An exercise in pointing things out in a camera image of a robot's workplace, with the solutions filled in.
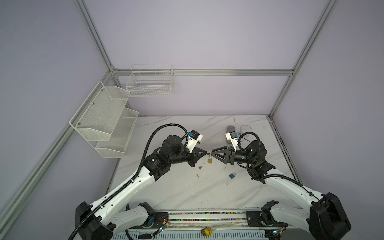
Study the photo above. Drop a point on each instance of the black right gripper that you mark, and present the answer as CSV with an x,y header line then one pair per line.
x,y
229,156

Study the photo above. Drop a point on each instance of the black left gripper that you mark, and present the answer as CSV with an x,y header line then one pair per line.
x,y
195,156

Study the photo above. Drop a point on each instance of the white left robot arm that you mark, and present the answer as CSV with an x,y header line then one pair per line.
x,y
104,218

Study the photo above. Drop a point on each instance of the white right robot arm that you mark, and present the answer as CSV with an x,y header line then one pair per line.
x,y
321,215

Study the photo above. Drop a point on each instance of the grey fabric oblong case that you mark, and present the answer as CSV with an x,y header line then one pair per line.
x,y
231,129

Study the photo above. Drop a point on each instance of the clear plastic cup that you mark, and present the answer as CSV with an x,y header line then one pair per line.
x,y
245,128

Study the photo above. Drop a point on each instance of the white mesh two-tier shelf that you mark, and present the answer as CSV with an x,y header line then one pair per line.
x,y
105,121

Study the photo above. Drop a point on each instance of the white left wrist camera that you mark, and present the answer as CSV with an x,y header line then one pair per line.
x,y
193,138

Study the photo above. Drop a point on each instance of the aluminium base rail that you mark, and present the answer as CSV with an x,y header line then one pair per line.
x,y
225,225

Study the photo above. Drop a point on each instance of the yellow connector on rail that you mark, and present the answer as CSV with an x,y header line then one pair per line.
x,y
206,232

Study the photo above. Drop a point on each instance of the white wire basket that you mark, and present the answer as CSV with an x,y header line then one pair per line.
x,y
151,81

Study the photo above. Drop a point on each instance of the aluminium frame back beam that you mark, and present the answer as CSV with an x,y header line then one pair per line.
x,y
192,72

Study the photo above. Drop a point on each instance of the aluminium frame post left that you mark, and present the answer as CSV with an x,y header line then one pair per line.
x,y
91,27

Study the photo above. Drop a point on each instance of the aluminium frame post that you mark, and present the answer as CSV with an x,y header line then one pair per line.
x,y
320,24
91,27

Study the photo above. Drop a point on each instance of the aluminium frame post right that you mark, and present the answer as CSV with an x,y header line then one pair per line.
x,y
320,24

